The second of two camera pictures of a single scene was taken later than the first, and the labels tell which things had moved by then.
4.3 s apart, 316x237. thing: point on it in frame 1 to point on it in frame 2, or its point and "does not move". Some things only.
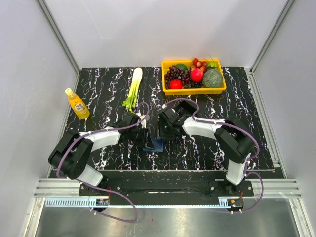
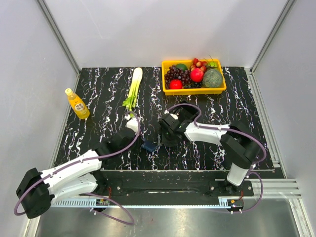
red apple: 197,75 does not move
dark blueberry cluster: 195,85 does not move
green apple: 213,64 does not move
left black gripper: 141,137 to 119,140
